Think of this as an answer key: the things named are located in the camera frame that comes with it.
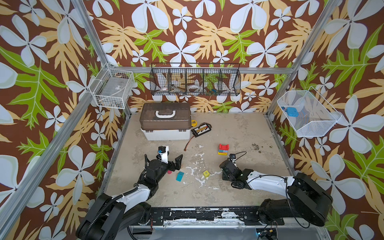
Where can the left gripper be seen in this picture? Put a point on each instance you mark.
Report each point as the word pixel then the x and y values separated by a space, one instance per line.
pixel 177 164

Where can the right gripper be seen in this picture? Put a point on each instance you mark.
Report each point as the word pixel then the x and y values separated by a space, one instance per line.
pixel 226 167

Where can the red arch block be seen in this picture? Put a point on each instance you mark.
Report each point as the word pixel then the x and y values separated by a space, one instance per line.
pixel 224 147

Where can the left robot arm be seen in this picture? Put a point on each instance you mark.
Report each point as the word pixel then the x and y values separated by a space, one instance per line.
pixel 103 221

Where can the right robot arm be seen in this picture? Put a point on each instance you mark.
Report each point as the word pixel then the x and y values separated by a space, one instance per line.
pixel 304 198

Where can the teal triangular block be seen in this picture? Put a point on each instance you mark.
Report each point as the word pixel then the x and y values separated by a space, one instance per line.
pixel 179 176

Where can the yellow green cube block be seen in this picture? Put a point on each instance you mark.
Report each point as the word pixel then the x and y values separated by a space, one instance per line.
pixel 206 174

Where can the brown lid white toolbox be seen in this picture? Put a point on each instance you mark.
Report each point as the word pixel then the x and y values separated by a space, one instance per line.
pixel 166 121

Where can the black charging board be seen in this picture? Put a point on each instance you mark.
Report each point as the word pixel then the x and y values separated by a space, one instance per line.
pixel 201 129

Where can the blue object in basket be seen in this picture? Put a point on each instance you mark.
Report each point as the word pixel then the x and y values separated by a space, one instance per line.
pixel 292 112

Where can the white mesh basket right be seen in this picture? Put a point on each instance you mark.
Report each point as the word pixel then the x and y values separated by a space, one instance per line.
pixel 316 115

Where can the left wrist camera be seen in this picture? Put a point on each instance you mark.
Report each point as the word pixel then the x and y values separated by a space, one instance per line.
pixel 163 152

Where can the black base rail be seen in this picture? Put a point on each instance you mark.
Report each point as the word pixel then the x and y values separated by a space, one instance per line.
pixel 248 216

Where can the black wire wall basket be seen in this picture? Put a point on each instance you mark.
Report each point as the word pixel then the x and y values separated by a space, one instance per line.
pixel 209 79

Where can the white wire basket left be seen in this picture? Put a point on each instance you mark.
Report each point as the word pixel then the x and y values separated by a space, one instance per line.
pixel 111 88

